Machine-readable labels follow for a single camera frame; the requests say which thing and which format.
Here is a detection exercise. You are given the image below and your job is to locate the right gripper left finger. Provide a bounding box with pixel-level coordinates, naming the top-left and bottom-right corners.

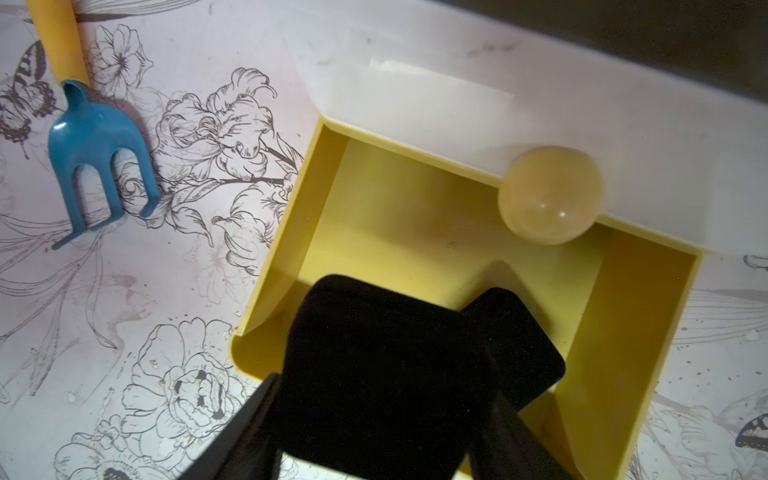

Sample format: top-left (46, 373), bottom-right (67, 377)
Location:
top-left (180, 373), bottom-right (282, 480)

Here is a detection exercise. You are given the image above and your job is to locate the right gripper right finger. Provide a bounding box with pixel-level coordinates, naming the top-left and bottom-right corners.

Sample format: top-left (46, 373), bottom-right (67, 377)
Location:
top-left (469, 394), bottom-right (573, 480)

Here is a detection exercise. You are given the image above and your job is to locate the black brooch box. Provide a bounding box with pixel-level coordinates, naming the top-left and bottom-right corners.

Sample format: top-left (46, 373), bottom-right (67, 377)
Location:
top-left (272, 275), bottom-right (499, 479)
top-left (461, 287), bottom-right (566, 411)

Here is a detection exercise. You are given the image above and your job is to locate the three-tier drawer cabinet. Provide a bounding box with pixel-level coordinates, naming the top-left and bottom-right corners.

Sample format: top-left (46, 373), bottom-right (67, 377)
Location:
top-left (230, 1), bottom-right (767, 479)

